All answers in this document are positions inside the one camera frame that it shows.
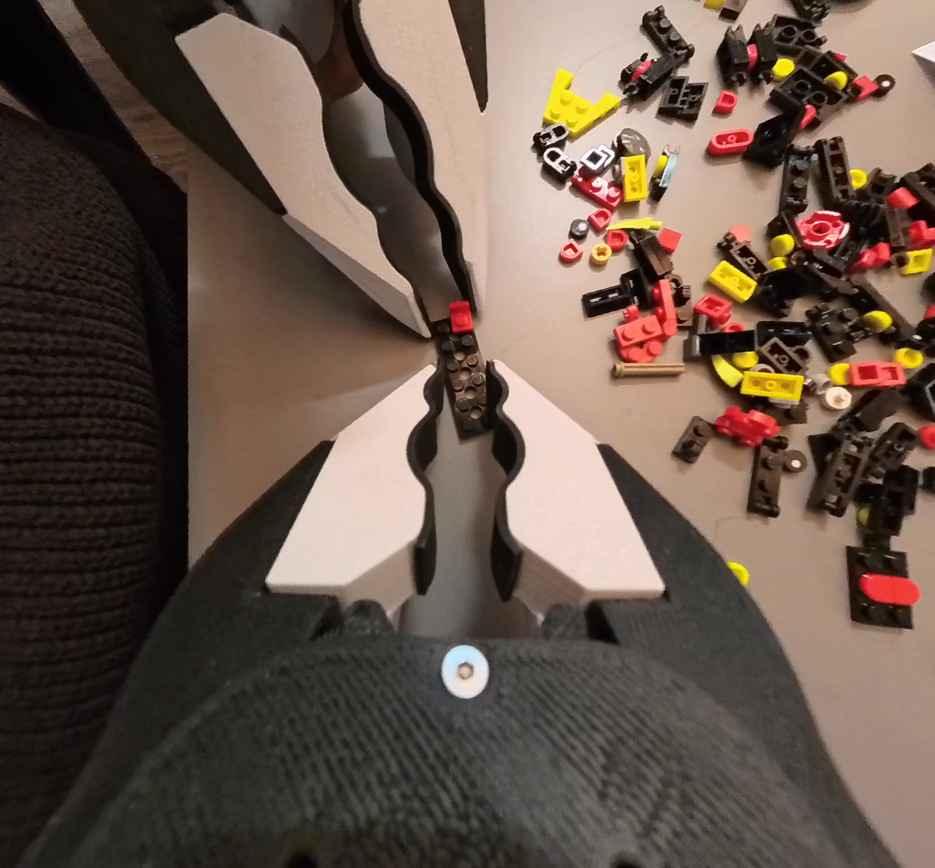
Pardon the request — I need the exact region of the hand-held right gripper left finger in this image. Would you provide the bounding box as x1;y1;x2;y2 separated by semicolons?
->
265;362;448;602

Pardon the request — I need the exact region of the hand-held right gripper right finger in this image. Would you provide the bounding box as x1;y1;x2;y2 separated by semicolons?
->
484;359;666;602

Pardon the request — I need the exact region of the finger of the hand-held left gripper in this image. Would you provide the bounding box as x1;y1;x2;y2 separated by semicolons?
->
175;12;434;340
351;0;489;317

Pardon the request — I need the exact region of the black lego plate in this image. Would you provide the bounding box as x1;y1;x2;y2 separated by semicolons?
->
436;319;498;442

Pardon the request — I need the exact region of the yellow wedge lego plate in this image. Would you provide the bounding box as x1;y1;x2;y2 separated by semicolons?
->
544;68;621;139

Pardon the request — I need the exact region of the pile of loose lego pieces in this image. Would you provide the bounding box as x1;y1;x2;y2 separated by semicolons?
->
533;0;935;629

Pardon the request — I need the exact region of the dark knit cloth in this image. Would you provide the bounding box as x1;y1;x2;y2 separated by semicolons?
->
0;104;191;814

